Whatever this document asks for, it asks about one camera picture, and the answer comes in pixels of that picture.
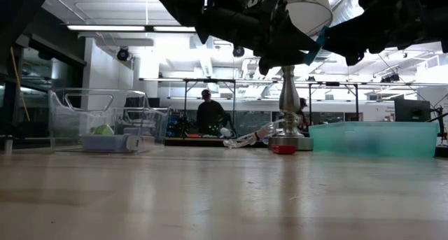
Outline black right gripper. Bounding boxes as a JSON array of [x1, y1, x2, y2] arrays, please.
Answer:
[[321, 0, 421, 67]]

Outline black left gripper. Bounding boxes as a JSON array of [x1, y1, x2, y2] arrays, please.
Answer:
[[206, 0, 322, 77]]

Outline red digital clock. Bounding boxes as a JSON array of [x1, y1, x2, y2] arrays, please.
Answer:
[[271, 144, 298, 155]]

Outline purple wall charger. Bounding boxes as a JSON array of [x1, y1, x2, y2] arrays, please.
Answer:
[[125, 134, 156, 153]]

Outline green charger white plug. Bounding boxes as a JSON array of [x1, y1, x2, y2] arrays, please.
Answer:
[[90, 123, 116, 136]]

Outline white shade table lamp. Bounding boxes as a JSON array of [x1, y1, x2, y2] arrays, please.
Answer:
[[267, 0, 334, 152]]

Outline person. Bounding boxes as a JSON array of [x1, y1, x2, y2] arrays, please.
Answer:
[[195, 89, 228, 136], [298, 97, 313, 133]]

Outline dark monitor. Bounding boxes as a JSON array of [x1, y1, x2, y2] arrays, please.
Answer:
[[393, 98, 432, 123]]

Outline green plastic tray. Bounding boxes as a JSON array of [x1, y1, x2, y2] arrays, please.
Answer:
[[308, 120, 440, 159]]

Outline clear plastic bag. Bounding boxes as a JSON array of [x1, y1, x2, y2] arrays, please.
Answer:
[[223, 119, 285, 150]]

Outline clear plastic tray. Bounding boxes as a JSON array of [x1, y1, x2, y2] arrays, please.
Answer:
[[48, 87, 172, 154]]

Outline yellow pole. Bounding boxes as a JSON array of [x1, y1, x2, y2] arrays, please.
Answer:
[[9, 46, 32, 122]]

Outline black frame workbench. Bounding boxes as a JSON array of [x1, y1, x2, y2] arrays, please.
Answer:
[[307, 81, 361, 122], [183, 78, 238, 138]]

